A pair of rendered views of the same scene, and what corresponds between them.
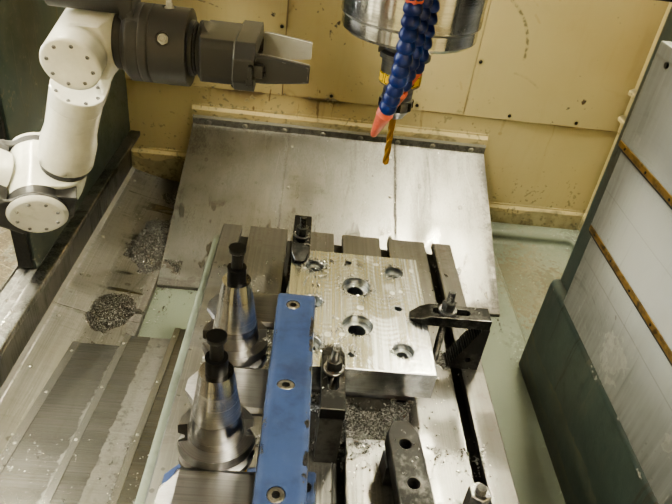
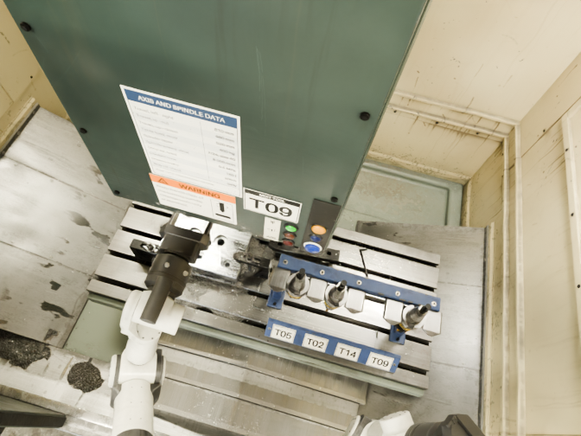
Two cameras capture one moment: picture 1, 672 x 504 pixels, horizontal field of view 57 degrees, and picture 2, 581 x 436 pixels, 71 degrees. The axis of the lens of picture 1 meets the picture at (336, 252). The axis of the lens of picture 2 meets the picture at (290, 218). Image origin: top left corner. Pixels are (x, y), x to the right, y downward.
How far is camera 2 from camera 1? 0.92 m
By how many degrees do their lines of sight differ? 55
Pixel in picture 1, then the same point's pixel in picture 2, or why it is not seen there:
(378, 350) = (238, 237)
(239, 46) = (202, 240)
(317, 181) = (15, 220)
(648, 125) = not seen: hidden behind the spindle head
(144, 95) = not seen: outside the picture
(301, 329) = (298, 261)
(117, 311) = (89, 372)
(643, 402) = not seen: hidden behind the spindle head
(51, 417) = (179, 400)
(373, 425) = (256, 252)
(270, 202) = (21, 258)
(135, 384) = (169, 357)
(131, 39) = (181, 287)
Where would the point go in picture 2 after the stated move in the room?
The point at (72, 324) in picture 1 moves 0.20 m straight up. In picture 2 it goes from (92, 400) to (71, 395)
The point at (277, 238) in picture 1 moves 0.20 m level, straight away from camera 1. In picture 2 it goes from (112, 261) to (59, 247)
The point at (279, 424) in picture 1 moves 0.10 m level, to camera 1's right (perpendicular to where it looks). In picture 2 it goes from (337, 277) to (346, 246)
